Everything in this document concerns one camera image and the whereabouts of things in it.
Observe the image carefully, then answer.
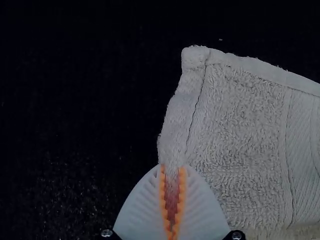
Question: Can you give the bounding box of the black mat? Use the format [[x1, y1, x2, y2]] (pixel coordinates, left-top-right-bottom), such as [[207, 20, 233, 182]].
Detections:
[[0, 0, 320, 240]]

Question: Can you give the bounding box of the pale towel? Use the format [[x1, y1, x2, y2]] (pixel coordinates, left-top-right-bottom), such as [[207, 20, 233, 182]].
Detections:
[[156, 44, 320, 240]]

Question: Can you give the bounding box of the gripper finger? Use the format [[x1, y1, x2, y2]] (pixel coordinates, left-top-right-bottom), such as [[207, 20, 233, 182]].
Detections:
[[173, 165, 247, 240], [101, 164, 174, 240]]

